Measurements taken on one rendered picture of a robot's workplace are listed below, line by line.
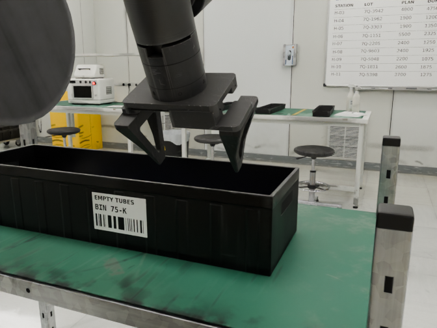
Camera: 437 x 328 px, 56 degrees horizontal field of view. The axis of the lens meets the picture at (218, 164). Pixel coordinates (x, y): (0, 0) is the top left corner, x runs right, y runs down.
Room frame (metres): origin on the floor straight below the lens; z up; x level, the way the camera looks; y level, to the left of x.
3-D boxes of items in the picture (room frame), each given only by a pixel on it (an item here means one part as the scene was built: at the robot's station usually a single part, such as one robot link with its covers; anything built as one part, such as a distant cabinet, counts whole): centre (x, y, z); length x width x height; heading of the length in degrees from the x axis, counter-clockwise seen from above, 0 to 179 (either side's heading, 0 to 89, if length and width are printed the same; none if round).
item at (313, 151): (3.38, -0.81, 0.28); 0.54 x 0.52 x 0.57; 1
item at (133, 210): (0.69, 0.16, 1.01); 0.57 x 0.17 x 0.11; 68
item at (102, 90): (4.98, 1.52, 1.03); 0.44 x 0.37 x 0.46; 74
